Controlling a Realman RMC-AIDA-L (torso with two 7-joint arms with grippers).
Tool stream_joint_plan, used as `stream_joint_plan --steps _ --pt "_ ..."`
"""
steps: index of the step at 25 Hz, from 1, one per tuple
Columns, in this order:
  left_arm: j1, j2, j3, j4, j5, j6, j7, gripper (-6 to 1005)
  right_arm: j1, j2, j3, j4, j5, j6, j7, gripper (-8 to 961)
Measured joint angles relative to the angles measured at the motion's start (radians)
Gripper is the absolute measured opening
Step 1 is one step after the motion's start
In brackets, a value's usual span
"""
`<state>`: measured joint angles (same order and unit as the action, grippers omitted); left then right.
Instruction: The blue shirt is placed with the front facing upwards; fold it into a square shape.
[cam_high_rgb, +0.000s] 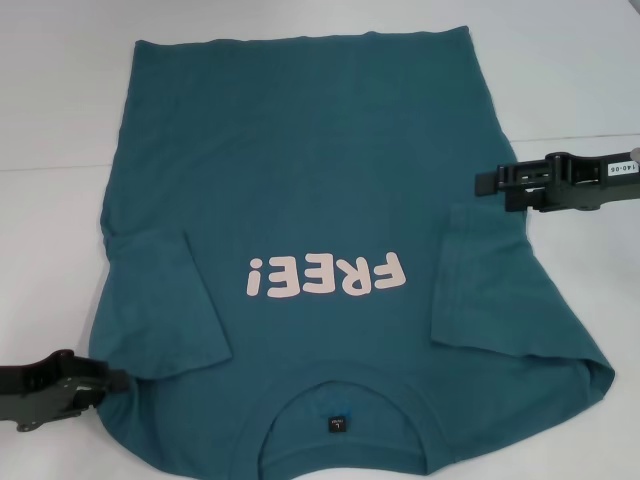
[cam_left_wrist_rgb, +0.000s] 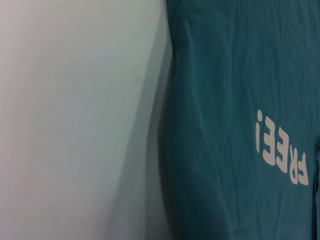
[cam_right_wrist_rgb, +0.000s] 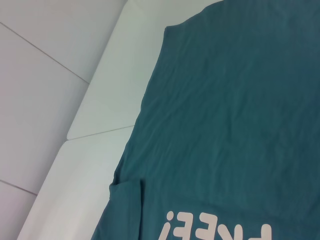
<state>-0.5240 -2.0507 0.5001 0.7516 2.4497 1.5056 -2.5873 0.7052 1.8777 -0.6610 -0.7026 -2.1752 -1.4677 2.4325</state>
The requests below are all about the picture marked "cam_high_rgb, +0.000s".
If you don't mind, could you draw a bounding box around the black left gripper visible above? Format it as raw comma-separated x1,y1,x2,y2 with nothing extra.
0,349,129,434

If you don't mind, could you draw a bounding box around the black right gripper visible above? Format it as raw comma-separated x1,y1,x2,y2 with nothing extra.
474,152,640,214

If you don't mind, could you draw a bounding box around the teal t-shirt with pink print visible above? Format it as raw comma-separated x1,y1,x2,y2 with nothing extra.
88,27,617,474

